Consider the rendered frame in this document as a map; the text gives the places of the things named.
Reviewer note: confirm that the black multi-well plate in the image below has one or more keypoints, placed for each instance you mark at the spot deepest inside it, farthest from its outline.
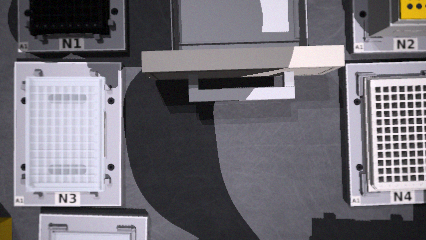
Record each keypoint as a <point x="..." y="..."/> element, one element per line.
<point x="61" y="24"/>

